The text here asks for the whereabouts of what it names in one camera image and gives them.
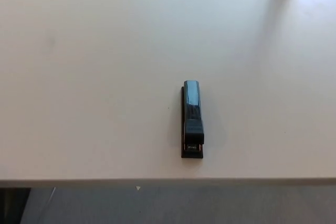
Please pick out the black desk stapler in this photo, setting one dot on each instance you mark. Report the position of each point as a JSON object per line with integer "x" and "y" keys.
{"x": 193, "y": 108}

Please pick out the dark table leg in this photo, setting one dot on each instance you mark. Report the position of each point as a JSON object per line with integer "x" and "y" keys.
{"x": 14, "y": 203}

